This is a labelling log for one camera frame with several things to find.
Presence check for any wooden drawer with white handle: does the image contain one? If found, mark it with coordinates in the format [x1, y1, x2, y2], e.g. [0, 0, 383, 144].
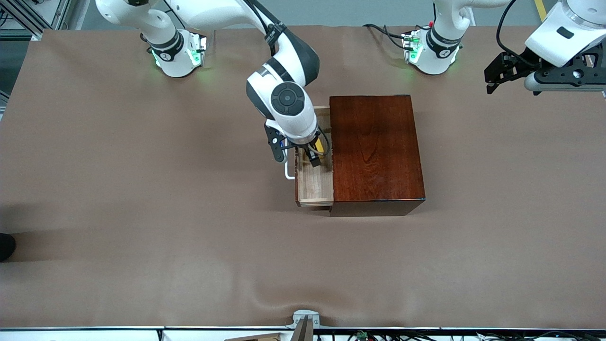
[284, 105, 335, 208]

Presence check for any dark red wooden cabinet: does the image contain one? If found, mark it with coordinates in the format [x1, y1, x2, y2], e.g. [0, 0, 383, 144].
[330, 95, 426, 217]

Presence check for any brown cardboard piece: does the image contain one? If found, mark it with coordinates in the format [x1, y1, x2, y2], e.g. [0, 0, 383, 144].
[224, 332, 283, 341]

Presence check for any brown table cloth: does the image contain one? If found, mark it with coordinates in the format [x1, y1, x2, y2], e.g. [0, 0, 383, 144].
[0, 25, 606, 330]

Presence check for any black round object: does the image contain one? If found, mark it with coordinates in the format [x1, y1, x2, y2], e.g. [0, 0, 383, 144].
[0, 233, 17, 262]

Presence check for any black base cable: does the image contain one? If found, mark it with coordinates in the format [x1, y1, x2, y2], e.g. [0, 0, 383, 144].
[362, 23, 409, 52]

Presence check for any grey metal bracket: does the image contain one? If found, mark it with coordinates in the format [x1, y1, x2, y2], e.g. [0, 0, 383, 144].
[286, 310, 321, 341]

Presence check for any aluminium frame profile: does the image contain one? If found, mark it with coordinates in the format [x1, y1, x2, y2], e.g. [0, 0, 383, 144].
[0, 0, 71, 41]

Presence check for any white table edge rail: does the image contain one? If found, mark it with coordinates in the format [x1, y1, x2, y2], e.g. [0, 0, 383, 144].
[0, 326, 606, 341]

